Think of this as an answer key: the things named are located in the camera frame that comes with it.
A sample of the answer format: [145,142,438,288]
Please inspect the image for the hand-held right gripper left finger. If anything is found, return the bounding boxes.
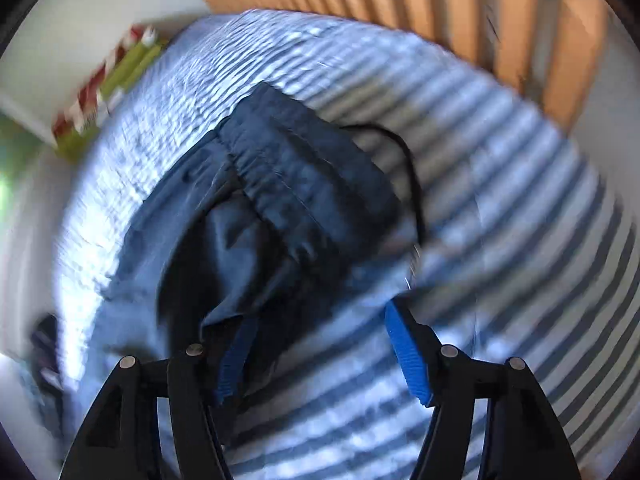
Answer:
[60,317,260,480]

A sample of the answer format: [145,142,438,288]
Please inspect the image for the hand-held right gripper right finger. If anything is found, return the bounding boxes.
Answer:
[385,300,581,480]

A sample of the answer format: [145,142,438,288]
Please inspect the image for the dark blue pants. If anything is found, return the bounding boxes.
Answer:
[107,82,427,461]

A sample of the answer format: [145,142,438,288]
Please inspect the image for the blue white striped bedspread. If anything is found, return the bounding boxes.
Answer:
[55,7,628,480]

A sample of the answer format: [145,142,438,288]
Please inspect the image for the green wall poster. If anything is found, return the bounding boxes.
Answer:
[0,112,36,201]

